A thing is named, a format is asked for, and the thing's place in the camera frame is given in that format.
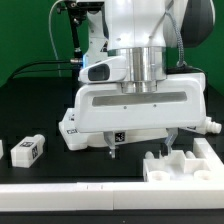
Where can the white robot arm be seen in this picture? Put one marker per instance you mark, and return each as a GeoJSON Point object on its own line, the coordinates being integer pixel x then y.
{"type": "Point", "coordinates": [142, 30]}

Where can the white part at left edge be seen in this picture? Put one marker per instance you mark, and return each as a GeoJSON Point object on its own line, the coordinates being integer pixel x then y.
{"type": "Point", "coordinates": [1, 149]}

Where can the black camera stand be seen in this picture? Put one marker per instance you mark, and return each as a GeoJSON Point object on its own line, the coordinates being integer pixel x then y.
{"type": "Point", "coordinates": [92, 12]}

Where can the white long chair side front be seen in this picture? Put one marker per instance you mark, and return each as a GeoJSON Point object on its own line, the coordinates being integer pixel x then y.
{"type": "Point", "coordinates": [79, 141]}

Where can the white chair seat part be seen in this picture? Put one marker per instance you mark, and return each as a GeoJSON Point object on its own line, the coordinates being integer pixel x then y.
{"type": "Point", "coordinates": [177, 166]}

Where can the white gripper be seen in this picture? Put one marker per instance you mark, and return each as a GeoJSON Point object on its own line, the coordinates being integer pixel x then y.
{"type": "Point", "coordinates": [178, 102]}

